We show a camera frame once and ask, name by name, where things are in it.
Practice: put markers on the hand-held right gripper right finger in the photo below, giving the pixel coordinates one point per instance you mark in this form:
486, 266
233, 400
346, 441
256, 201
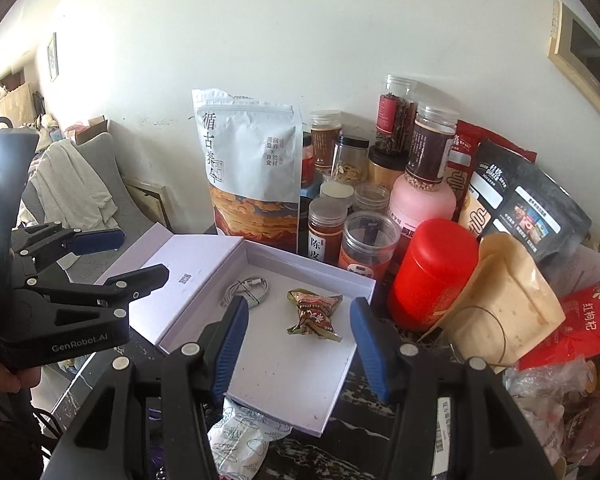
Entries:
372, 355

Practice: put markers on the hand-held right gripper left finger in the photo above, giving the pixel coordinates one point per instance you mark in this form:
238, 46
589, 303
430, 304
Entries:
227, 350

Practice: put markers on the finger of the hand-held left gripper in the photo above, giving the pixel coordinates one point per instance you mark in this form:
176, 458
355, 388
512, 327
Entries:
140, 280
95, 241

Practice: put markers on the white gift box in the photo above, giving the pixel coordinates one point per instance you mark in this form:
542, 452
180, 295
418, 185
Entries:
280, 360

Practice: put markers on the red green snack wrapper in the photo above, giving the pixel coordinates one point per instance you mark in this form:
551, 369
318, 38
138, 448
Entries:
312, 315

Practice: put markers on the person's left hand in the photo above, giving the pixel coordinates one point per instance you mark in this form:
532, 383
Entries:
0, 375

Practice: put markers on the white cloth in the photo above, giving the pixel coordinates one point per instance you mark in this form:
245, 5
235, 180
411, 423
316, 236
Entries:
70, 180

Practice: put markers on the grey sofa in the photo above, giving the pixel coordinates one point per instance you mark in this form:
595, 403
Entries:
110, 160

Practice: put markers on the white printed packet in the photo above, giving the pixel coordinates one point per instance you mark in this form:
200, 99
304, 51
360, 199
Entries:
240, 435

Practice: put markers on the red canister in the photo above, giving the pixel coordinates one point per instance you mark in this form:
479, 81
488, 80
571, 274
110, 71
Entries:
430, 270

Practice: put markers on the clear jar orange label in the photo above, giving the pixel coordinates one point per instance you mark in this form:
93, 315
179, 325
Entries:
367, 250

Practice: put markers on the cardboard box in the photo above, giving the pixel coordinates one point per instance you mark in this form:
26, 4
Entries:
92, 130

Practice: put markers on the red label peel jar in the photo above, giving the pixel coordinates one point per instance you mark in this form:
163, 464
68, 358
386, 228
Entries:
322, 240

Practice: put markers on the kraft paper pouch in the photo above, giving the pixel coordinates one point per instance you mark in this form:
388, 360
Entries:
510, 300

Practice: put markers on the clear lid jar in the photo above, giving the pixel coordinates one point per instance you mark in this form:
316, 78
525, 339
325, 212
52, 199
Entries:
372, 197

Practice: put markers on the large white stand-up pouch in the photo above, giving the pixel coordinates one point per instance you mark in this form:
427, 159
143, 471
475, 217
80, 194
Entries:
245, 160

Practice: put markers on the pink bottle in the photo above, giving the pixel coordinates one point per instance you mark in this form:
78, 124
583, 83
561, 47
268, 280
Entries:
420, 200

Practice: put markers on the white lid jar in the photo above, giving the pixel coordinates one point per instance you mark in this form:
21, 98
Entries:
337, 191

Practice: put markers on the clear plastic bag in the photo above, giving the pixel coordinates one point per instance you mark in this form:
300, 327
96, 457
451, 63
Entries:
545, 385

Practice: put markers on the yellow jar black lid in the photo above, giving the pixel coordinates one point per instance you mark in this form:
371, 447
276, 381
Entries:
385, 170

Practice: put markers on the black lid herb jar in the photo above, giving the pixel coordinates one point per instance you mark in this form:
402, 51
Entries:
350, 165

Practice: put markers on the red berry packet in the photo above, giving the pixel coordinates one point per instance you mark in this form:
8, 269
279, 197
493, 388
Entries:
580, 325

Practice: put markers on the brown label bean jar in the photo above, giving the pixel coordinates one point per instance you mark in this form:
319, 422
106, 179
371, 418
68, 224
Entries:
432, 150

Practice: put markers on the amber jar brown label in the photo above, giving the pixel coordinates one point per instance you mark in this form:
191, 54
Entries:
325, 145

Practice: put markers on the black foil pouch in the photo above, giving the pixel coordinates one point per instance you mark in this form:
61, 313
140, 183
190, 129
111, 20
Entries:
525, 200

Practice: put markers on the red foil pouch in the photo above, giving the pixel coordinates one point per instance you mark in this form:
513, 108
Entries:
467, 145

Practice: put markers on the white paper sheet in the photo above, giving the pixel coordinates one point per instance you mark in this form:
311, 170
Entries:
587, 270

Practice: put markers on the tall jar dried flowers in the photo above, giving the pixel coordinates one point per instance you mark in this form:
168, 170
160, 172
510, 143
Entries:
392, 110

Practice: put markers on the leaning picture frame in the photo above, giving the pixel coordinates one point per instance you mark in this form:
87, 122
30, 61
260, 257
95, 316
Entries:
152, 195

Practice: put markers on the small wall picture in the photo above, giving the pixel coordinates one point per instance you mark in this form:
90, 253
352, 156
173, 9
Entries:
53, 57

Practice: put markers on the wall intercom panel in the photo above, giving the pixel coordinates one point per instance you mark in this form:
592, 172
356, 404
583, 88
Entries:
580, 45

